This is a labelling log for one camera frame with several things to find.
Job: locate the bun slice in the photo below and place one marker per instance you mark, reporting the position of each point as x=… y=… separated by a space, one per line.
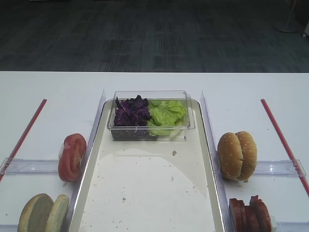
x=58 y=213
x=35 y=214

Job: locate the green lettuce leaves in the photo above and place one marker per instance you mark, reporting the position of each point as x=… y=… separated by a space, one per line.
x=166 y=113

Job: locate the inner tomato slice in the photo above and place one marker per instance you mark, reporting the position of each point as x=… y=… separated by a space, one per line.
x=77 y=150

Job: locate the tomato slice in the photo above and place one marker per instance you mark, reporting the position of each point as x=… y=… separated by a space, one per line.
x=77 y=150
x=64 y=162

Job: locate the outer tomato slice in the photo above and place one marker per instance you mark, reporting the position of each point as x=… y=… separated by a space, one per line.
x=64 y=162

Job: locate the left meat patty slice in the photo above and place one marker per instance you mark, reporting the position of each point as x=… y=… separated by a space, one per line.
x=235 y=210

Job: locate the middle meat patty slice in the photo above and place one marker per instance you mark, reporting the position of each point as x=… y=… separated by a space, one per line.
x=251 y=219

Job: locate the clear plastic salad container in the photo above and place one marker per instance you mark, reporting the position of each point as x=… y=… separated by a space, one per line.
x=144 y=133

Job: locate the purple cabbage leaves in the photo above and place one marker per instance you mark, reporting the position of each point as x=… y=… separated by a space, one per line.
x=132 y=112

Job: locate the metal baking tray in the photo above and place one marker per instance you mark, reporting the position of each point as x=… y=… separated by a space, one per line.
x=148 y=186

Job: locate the left sesame top bun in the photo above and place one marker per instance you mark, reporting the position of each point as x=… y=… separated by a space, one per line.
x=230 y=156

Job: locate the sesame bun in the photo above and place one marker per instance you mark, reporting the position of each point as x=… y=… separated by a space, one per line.
x=249 y=151
x=230 y=156

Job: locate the right sesame top bun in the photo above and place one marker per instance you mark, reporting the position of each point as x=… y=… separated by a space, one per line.
x=249 y=151

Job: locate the left red strip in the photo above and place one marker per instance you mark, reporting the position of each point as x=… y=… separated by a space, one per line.
x=24 y=135

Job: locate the red strip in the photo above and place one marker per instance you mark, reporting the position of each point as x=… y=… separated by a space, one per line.
x=24 y=135
x=288 y=150

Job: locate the right red strip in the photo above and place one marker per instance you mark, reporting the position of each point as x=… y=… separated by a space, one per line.
x=288 y=150

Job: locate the white floor stand base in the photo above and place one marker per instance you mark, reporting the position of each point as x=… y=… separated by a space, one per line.
x=288 y=27

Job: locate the white patty pusher block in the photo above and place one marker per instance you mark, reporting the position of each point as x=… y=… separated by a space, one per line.
x=274 y=225

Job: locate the right long clear rail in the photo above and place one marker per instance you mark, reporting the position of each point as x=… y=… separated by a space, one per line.
x=226 y=221

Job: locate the long clear rail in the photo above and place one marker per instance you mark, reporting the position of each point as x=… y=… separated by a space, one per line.
x=94 y=130
x=226 y=221

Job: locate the left long clear rail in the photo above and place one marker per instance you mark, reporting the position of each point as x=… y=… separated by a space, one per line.
x=94 y=130

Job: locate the right upper clear rail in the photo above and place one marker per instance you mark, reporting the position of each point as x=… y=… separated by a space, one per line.
x=289 y=168

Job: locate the left upper clear rail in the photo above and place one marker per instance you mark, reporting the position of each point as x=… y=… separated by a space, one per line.
x=28 y=166

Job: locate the right lower clear rail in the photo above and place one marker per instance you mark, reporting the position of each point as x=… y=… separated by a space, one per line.
x=292 y=226

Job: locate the left lower clear rail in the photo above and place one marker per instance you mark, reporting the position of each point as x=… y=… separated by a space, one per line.
x=8 y=227

